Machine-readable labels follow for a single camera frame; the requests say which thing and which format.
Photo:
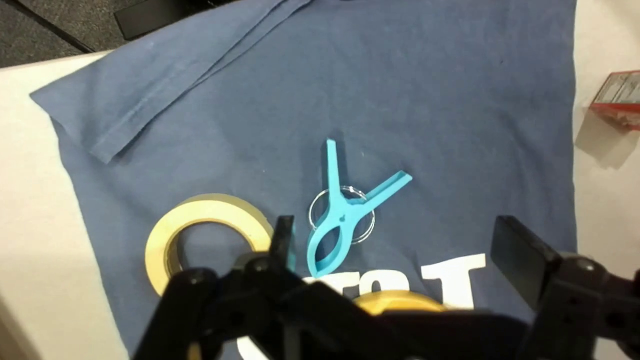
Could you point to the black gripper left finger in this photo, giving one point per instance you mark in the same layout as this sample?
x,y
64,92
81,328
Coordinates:
x,y
282,242

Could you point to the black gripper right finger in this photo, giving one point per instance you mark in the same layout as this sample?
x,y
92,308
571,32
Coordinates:
x,y
527,261

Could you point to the wooden mug tree stand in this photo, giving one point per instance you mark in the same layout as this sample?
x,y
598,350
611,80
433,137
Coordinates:
x,y
401,301

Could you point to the beige masking tape roll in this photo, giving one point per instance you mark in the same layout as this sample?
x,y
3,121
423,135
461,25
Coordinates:
x,y
160,246

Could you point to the blue printed t-shirt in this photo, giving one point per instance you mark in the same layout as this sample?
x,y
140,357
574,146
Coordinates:
x,y
433,101

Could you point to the small orange red container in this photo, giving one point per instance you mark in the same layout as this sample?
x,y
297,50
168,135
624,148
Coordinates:
x,y
622,101

